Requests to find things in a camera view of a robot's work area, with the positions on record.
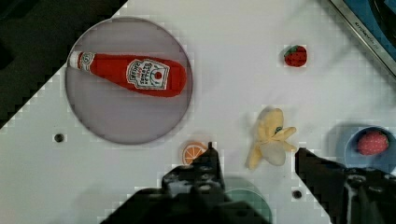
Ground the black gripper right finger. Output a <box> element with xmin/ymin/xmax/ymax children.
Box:
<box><xmin>294</xmin><ymin>148</ymin><xmax>396</xmax><ymax>224</ymax></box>

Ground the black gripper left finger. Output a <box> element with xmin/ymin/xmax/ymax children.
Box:
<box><xmin>161</xmin><ymin>142</ymin><xmax>225</xmax><ymax>197</ymax></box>

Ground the peeled plush banana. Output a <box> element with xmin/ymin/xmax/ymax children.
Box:
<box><xmin>247</xmin><ymin>108</ymin><xmax>297</xmax><ymax>170</ymax></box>

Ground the black toaster oven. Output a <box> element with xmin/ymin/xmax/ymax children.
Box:
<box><xmin>326</xmin><ymin>0</ymin><xmax>396</xmax><ymax>77</ymax></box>

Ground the orange slice toy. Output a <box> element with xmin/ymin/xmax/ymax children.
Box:
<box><xmin>181</xmin><ymin>142</ymin><xmax>207</xmax><ymax>165</ymax></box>

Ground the blue cup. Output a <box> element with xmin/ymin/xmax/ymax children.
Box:
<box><xmin>336</xmin><ymin>126</ymin><xmax>396</xmax><ymax>173</ymax></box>

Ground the pink plush strawberry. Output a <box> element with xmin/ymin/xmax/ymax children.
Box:
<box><xmin>358</xmin><ymin>131</ymin><xmax>389</xmax><ymax>156</ymax></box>

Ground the green mug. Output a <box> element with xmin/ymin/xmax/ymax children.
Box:
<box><xmin>224</xmin><ymin>176</ymin><xmax>273</xmax><ymax>224</ymax></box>

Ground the grey round plate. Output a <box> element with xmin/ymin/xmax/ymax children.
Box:
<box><xmin>65</xmin><ymin>17</ymin><xmax>192</xmax><ymax>145</ymax></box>

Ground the red plush ketchup bottle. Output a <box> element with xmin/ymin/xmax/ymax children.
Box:
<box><xmin>69</xmin><ymin>51</ymin><xmax>187</xmax><ymax>98</ymax></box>

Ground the small red plush strawberry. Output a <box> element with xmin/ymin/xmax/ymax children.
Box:
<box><xmin>284</xmin><ymin>45</ymin><xmax>308</xmax><ymax>67</ymax></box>

